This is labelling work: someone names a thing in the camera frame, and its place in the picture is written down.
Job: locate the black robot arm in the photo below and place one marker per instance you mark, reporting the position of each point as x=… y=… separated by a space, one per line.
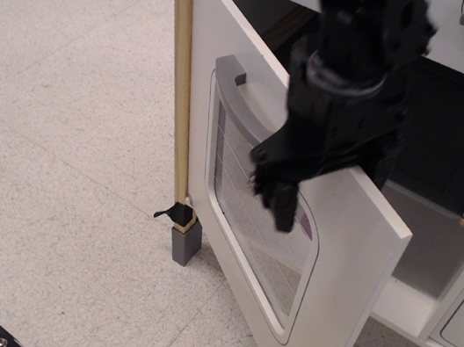
x=361 y=44

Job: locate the white toy oven cabinet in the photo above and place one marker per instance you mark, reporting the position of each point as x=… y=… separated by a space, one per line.
x=427 y=186

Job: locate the wooden shelf rail left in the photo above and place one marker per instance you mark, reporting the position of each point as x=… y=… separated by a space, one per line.
x=289 y=24

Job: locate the purple toy eggplant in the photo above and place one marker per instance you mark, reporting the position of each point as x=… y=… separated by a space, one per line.
x=306 y=225

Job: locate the grey plastic foot cap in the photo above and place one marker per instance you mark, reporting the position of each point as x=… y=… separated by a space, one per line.
x=185 y=245

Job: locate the white oven door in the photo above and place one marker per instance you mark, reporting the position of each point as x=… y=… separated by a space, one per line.
x=294 y=292

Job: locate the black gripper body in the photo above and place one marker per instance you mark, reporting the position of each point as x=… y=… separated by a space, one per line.
x=325 y=132

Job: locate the black tape piece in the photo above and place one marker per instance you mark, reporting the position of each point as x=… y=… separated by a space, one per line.
x=178 y=213

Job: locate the wooden corner post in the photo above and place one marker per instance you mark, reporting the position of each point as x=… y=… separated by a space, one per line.
x=182 y=91

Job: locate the grey oven door handle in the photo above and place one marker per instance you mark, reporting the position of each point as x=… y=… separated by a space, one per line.
x=253 y=99

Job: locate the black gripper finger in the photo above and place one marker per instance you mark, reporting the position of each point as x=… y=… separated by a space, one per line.
x=379 y=159
x=281 y=199

